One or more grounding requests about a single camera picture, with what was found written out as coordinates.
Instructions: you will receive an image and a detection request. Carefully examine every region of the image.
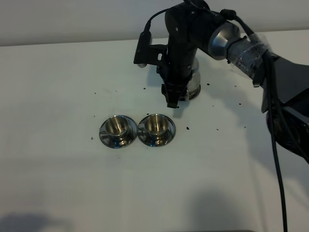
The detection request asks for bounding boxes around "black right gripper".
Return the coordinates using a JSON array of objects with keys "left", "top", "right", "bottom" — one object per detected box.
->
[{"left": 161, "top": 3, "right": 219, "bottom": 108}]

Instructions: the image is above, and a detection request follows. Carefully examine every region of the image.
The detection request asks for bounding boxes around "stainless steel teapot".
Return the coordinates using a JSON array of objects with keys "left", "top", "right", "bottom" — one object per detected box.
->
[{"left": 180, "top": 58, "right": 201, "bottom": 101}]

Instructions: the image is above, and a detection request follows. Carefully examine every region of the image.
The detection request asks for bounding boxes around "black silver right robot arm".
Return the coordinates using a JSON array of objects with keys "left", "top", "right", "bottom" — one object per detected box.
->
[{"left": 162, "top": 0, "right": 309, "bottom": 160}]

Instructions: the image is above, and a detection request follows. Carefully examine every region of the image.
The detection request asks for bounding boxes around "right stainless steel teacup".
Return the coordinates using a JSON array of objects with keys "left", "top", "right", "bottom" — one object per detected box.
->
[{"left": 144, "top": 114, "right": 169, "bottom": 137}]

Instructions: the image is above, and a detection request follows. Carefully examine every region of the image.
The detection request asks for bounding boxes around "stainless steel teacup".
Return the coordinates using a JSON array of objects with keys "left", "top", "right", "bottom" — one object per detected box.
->
[
  {"left": 144, "top": 114, "right": 169, "bottom": 137},
  {"left": 105, "top": 116, "right": 129, "bottom": 137}
]

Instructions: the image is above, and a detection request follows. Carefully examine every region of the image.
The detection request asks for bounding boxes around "right stainless steel saucer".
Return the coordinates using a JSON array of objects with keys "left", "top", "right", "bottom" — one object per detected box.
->
[{"left": 138, "top": 115, "right": 176, "bottom": 147}]

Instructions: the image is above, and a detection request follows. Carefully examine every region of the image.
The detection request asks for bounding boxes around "stainless steel saucer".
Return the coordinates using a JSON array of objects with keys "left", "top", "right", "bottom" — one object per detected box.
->
[
  {"left": 138, "top": 115, "right": 176, "bottom": 147},
  {"left": 99, "top": 115, "right": 138, "bottom": 149}
]

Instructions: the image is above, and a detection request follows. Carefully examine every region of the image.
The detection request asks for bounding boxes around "left stainless steel teacup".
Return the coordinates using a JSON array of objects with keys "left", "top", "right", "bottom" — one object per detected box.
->
[{"left": 105, "top": 116, "right": 129, "bottom": 137}]

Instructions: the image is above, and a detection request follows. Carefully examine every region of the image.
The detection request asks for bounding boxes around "left stainless steel saucer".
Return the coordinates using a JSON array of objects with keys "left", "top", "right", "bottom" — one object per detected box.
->
[{"left": 99, "top": 115, "right": 138, "bottom": 149}]

